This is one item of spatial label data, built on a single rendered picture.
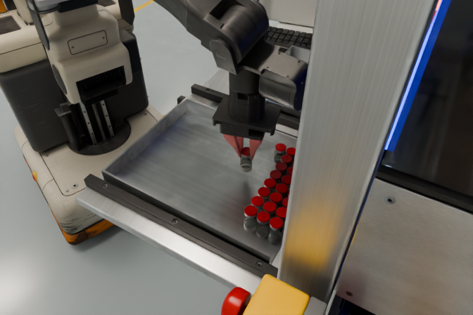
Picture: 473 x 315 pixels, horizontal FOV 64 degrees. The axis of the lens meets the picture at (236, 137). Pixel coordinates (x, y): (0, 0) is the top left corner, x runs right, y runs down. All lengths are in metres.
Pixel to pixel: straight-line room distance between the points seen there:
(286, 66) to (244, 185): 0.28
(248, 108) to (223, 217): 0.20
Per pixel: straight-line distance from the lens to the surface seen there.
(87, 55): 1.32
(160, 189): 0.71
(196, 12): 0.50
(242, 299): 0.44
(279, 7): 1.43
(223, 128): 0.61
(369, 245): 0.37
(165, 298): 1.59
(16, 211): 2.04
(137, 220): 0.68
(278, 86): 0.52
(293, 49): 1.07
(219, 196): 0.69
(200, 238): 0.62
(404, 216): 0.33
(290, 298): 0.43
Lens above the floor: 1.42
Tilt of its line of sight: 42 degrees down
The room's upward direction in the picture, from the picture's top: straight up
